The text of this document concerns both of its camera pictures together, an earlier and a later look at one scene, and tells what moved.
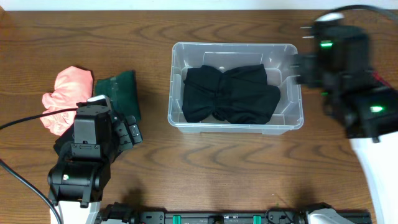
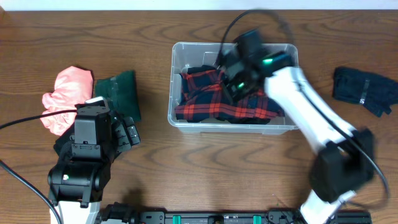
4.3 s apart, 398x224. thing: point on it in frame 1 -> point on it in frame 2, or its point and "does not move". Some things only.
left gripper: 125,141 does not move
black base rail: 123,213 does not move
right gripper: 314,65 -> 232,93
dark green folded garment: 122,92 does not move
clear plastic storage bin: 275,57 does not move
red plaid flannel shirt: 383,83 -> 204,96
